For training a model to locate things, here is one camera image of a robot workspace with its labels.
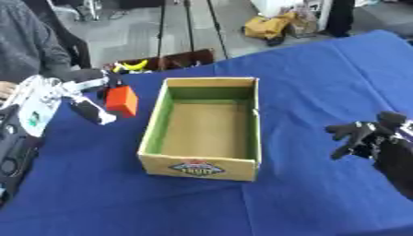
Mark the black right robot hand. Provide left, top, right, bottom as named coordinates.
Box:
left=324, top=111, right=410, bottom=161

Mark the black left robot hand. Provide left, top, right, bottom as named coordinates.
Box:
left=59, top=68, right=129, bottom=126

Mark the orange rectangular block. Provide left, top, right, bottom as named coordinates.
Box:
left=103, top=85, right=141, bottom=118

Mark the brown box of toys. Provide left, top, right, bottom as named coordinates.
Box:
left=103, top=48, right=218, bottom=75

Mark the tan cardboard box green inside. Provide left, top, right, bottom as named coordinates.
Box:
left=136, top=77, right=265, bottom=183

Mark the yellow toy banana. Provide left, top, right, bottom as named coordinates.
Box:
left=111, top=59, right=150, bottom=74

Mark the person's hand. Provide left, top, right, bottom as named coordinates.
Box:
left=0, top=80, right=18, bottom=101

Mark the person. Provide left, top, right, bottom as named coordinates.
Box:
left=0, top=0, right=75, bottom=85

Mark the tan bag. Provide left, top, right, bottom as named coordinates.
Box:
left=287, top=5, right=323, bottom=39

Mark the black tripod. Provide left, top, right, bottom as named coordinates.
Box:
left=155, top=0, right=231, bottom=72

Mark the yellow bag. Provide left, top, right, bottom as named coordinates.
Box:
left=242, top=12, right=299, bottom=47

